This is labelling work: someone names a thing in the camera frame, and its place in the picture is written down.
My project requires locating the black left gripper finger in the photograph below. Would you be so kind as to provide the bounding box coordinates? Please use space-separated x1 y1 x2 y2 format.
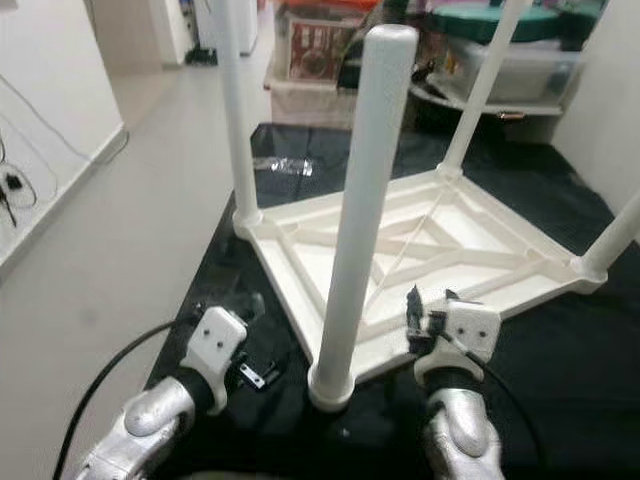
240 355 286 391

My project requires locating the white plastic table leg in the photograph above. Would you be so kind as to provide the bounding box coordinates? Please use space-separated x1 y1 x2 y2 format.
438 0 532 182
215 0 264 230
305 25 420 414
575 190 640 292

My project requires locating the clear tape patch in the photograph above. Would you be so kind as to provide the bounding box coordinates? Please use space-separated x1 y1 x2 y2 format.
222 285 271 323

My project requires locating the white plastic table top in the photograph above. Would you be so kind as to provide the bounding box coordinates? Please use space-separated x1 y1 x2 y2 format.
232 165 611 387

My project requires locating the black tablecloth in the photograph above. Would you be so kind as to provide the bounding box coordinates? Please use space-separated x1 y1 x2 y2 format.
145 122 640 480

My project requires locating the black round basin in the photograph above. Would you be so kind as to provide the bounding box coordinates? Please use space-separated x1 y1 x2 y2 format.
407 75 561 132

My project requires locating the clear tape strip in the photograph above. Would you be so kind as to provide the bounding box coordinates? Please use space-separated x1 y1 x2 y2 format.
254 155 317 179

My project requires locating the beige cloth covered bench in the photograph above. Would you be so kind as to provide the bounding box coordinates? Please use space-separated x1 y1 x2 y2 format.
267 80 363 127

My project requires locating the clear plastic container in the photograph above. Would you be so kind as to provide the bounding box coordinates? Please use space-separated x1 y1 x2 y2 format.
440 40 587 107

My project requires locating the black bag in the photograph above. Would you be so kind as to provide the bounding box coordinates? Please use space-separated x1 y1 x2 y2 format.
335 0 433 93

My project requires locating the green pot lid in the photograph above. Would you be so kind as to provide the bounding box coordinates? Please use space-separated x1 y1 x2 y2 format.
428 0 577 44

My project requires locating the orange lid storage box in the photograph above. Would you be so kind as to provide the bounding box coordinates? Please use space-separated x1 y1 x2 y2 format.
272 0 367 87

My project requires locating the mop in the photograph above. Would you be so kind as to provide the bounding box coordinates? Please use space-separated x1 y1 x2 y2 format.
181 0 222 67

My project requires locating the white appliance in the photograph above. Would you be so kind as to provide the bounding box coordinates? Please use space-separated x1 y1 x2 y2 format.
194 0 259 54

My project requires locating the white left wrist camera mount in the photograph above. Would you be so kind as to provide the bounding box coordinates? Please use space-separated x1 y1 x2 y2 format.
182 306 250 413

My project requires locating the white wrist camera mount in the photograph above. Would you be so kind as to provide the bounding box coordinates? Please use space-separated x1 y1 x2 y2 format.
415 298 504 387
182 306 250 413

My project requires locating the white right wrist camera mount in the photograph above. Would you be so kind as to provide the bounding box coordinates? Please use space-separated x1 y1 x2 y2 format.
415 298 504 387

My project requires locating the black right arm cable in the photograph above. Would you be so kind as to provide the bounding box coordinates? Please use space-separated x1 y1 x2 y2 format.
445 333 553 473

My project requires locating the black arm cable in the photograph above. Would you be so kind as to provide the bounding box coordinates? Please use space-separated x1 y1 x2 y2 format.
55 317 198 480
445 333 553 473

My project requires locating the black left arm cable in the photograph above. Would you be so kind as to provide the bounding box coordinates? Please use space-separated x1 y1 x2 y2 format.
55 317 198 480

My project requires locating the black wall cable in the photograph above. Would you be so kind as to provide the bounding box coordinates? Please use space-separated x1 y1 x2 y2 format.
0 140 42 227
0 75 132 167

